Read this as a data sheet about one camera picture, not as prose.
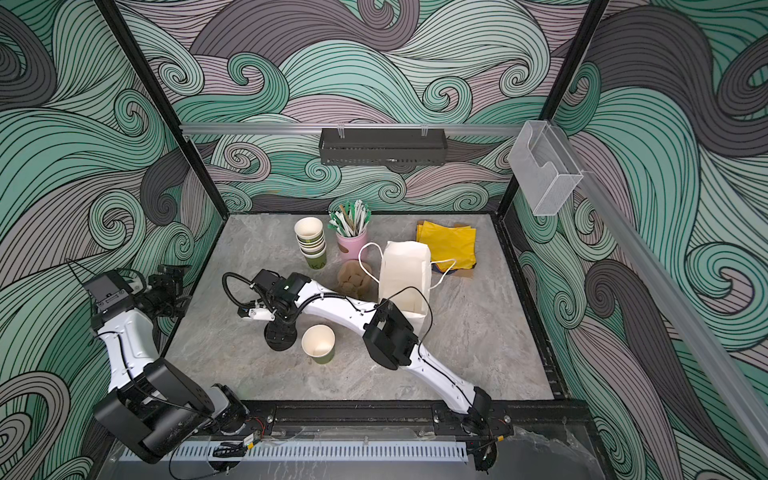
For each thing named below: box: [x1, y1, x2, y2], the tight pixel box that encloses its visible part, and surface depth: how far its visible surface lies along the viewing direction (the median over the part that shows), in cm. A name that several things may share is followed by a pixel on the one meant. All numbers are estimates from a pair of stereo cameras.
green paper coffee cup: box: [301, 324, 336, 364], surface depth 80 cm
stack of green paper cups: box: [294, 217, 327, 270], surface depth 94 cm
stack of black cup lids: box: [264, 321, 298, 351], surface depth 76 cm
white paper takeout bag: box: [378, 240, 432, 339], surface depth 79 cm
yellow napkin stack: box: [416, 220, 477, 272], surface depth 109 cm
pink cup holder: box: [335, 229, 368, 260], surface depth 98 cm
